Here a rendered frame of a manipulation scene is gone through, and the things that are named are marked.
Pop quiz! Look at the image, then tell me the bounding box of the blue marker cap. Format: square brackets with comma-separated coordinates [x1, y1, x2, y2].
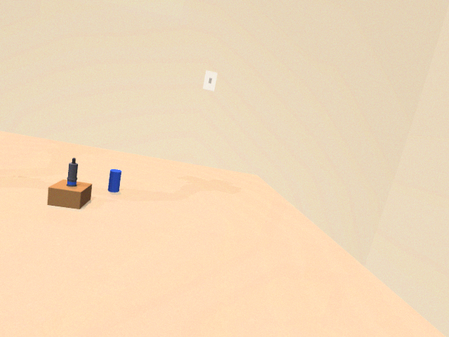
[107, 169, 122, 192]

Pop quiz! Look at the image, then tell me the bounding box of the grey marker with blue band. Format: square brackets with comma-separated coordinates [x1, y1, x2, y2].
[67, 157, 78, 187]

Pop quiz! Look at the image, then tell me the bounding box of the brown wooden block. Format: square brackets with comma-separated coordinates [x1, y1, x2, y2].
[47, 180, 93, 209]

